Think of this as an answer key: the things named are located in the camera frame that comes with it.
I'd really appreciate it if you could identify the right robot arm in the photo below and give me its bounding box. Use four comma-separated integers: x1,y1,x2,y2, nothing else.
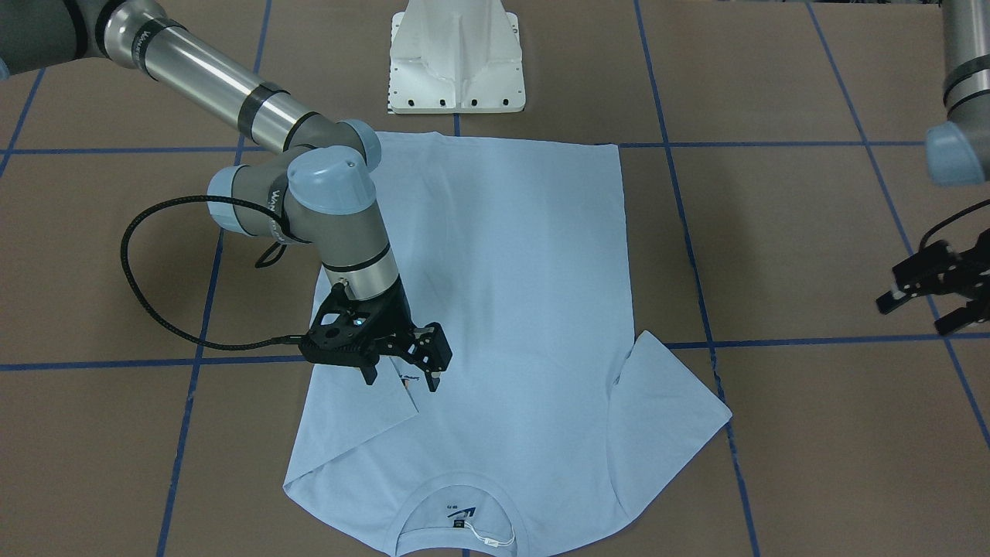
2,1,452,391

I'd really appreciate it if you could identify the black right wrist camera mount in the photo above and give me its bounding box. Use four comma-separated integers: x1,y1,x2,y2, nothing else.
299,283,376,369

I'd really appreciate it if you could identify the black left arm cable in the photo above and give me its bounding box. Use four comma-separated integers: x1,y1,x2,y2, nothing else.
918,197,990,256

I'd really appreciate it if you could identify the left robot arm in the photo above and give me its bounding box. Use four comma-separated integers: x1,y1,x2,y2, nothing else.
876,1,989,337

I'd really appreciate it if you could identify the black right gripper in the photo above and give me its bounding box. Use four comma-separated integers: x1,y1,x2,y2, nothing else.
340,288,452,394

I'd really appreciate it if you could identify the light blue t-shirt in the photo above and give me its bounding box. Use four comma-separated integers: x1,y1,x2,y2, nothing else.
283,132,731,556

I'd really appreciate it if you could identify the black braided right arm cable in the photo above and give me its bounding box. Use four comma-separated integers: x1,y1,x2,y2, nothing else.
121,196,310,351

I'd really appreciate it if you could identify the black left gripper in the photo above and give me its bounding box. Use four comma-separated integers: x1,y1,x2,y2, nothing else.
876,232,989,336

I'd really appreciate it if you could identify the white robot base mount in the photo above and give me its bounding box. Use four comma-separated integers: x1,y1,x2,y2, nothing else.
387,1,527,115

